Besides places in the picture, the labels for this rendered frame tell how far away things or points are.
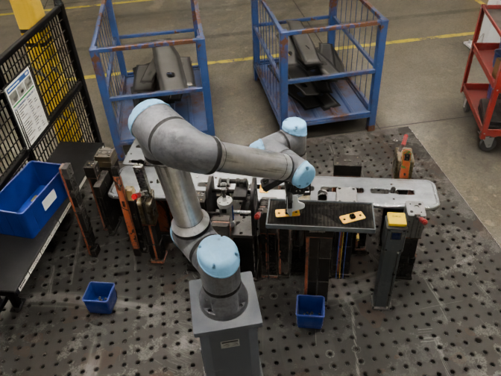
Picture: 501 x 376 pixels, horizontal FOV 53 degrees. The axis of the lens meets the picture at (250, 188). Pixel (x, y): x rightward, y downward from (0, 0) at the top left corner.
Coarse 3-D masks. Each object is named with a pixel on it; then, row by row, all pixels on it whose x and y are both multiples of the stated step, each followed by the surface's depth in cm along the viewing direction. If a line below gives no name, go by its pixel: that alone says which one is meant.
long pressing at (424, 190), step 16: (128, 176) 223; (192, 176) 221; (208, 176) 220; (224, 176) 220; (240, 176) 219; (320, 176) 217; (112, 192) 214; (160, 192) 213; (272, 192) 210; (368, 192) 207; (416, 192) 206; (432, 192) 205; (400, 208) 200; (432, 208) 198
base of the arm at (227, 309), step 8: (240, 288) 149; (200, 296) 152; (208, 296) 147; (216, 296) 145; (224, 296) 145; (232, 296) 147; (240, 296) 149; (200, 304) 152; (208, 304) 149; (216, 304) 147; (224, 304) 147; (232, 304) 148; (240, 304) 152; (208, 312) 149; (216, 312) 148; (224, 312) 148; (232, 312) 148; (240, 312) 150; (216, 320) 150; (224, 320) 149
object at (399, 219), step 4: (388, 212) 174; (392, 212) 174; (388, 216) 172; (392, 216) 172; (396, 216) 172; (400, 216) 172; (404, 216) 172; (388, 220) 171; (392, 220) 171; (396, 220) 171; (400, 220) 171; (404, 220) 171; (388, 224) 170; (392, 224) 170; (396, 224) 170; (400, 224) 169; (404, 224) 169
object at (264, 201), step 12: (264, 204) 193; (264, 216) 191; (264, 228) 195; (264, 240) 200; (276, 240) 205; (264, 252) 206; (276, 252) 204; (264, 264) 209; (276, 264) 208; (264, 276) 213; (276, 276) 212
